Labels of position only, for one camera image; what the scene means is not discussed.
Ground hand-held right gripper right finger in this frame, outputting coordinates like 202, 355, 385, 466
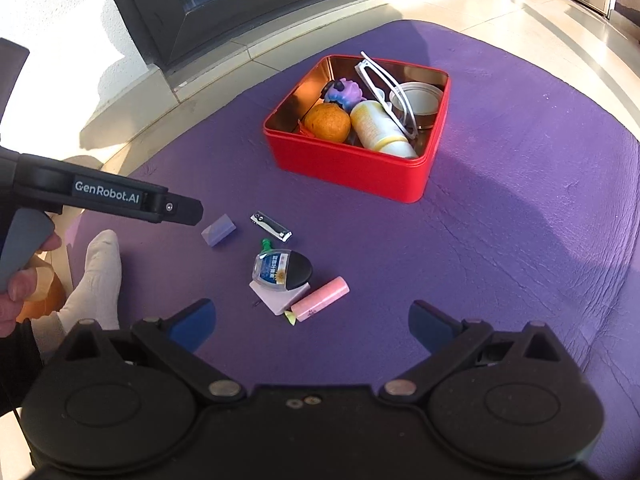
382, 299, 565, 403

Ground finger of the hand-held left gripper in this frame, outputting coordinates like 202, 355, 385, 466
159, 196, 204, 226

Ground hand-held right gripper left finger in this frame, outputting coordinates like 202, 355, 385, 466
62, 297, 249, 403

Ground red tin box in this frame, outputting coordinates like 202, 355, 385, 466
263, 53, 450, 205

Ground orange fruit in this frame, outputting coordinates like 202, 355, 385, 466
303, 103, 352, 144

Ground white yellow bottle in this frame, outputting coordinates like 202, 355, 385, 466
349, 99, 419, 160

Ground round tin with white lid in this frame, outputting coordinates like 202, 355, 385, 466
392, 81, 445, 131

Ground white sunglasses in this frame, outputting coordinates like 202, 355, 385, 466
354, 51, 419, 140

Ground person's left hand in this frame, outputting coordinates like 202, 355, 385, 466
0, 232, 64, 337

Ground purple eraser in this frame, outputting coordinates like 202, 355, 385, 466
201, 213, 238, 248

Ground pale square pad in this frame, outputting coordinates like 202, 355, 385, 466
248, 280, 312, 317

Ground metal nail clipper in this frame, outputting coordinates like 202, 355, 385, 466
249, 211, 294, 242

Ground person's white socked foot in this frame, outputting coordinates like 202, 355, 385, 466
30, 229, 123, 362

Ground purple mat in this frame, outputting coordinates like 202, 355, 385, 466
64, 19, 640, 402

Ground pink tube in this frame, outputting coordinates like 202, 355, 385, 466
290, 275, 350, 322

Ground person's dark trouser leg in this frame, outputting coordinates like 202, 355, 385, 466
0, 319, 45, 417

